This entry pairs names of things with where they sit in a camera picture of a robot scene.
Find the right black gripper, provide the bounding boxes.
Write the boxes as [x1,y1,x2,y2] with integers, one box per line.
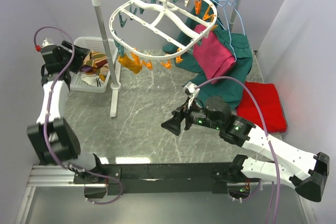
[161,97,222,135]

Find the beige sock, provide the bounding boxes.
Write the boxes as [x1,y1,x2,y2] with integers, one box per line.
[82,51,109,68]

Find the white sock black stripes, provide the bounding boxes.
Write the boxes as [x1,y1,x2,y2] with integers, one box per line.
[81,74,106,87]

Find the yellow sock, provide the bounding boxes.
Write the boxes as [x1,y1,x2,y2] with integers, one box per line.
[118,52,142,74]

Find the orange clothespin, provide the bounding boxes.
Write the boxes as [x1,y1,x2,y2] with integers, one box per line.
[142,60,153,70]
[161,59,172,69]

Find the maroon orange striped sock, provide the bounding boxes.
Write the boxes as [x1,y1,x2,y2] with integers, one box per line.
[80,66,109,76]

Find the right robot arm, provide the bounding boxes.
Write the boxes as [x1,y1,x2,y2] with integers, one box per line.
[161,97,330,202]

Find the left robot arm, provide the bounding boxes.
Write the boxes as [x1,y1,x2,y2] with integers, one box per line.
[27,39,105,183]

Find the white round clip hanger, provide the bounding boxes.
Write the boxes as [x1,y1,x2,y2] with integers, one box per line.
[109,0,217,61]

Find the white plastic basket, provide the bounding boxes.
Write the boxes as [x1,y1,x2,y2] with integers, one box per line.
[70,37,110,93]

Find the black base bar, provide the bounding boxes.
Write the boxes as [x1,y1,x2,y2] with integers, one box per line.
[73,162,258,196]

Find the pink garment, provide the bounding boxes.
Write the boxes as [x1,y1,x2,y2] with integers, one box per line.
[192,31,236,80]

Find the green garment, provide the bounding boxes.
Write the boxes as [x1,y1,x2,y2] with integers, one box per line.
[162,0,255,109]

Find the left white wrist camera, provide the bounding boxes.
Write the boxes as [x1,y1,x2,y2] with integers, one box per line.
[35,38,55,52]

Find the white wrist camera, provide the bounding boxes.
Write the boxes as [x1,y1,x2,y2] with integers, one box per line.
[183,81,200,108]
[35,38,55,52]

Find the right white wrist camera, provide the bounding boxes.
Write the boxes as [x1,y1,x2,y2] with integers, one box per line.
[183,81,200,108]

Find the light blue wire hanger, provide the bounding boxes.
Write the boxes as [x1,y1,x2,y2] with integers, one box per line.
[211,0,246,62]

